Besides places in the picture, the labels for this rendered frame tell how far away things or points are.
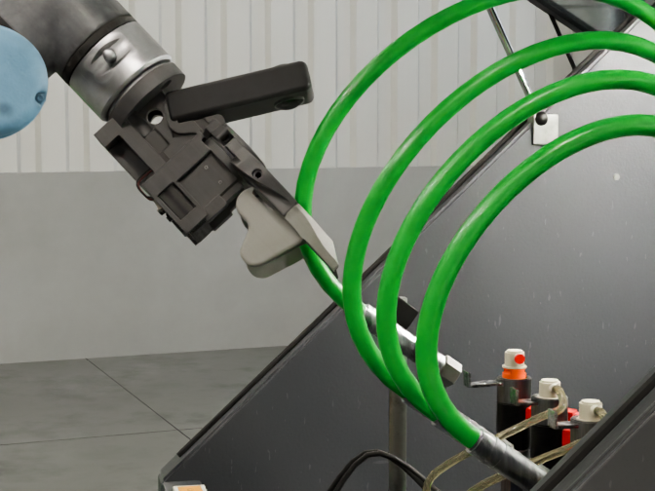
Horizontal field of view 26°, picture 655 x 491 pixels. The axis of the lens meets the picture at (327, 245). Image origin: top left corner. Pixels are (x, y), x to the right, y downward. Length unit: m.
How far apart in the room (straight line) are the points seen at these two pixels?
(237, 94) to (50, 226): 6.51
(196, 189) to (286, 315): 6.92
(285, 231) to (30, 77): 0.23
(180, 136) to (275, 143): 6.80
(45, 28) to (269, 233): 0.24
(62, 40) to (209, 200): 0.17
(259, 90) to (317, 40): 6.90
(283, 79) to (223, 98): 0.05
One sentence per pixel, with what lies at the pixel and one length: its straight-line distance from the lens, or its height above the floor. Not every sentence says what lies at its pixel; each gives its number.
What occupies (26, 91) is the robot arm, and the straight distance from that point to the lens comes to 0.98.
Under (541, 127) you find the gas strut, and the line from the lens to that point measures 1.49.
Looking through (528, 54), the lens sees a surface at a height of 1.36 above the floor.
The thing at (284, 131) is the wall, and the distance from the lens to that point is 7.94.
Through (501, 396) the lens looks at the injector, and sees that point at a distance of 1.17.
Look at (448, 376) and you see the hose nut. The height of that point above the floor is 1.11.
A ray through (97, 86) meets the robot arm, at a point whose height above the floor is 1.34.
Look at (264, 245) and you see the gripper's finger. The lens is 1.07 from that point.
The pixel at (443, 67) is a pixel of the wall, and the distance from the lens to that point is 8.32.
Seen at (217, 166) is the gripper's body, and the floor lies 1.28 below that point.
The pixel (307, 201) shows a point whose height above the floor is 1.25.
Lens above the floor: 1.32
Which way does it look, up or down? 5 degrees down
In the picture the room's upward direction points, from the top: straight up
